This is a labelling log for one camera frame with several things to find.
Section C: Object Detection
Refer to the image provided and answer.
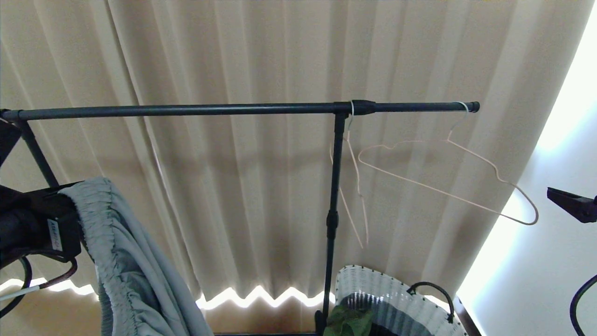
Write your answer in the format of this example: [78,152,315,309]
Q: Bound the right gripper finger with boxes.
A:
[547,187,597,224]

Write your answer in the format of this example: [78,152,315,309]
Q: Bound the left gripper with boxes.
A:
[0,183,83,269]

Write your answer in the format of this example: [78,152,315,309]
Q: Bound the pale grey shorts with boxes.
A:
[58,176,215,336]

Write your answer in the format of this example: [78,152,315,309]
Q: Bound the pink clothes hanger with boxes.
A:
[357,105,540,226]
[329,114,369,249]

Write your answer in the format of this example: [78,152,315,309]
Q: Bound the black clothes rack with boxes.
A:
[0,100,480,336]

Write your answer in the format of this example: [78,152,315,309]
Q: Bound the white laundry basket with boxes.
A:
[335,265,468,336]

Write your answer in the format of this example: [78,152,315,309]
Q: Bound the green garment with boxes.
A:
[323,304,375,336]

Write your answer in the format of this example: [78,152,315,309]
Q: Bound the beige curtain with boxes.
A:
[0,0,597,311]

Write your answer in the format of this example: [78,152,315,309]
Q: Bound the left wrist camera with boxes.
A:
[0,122,22,168]

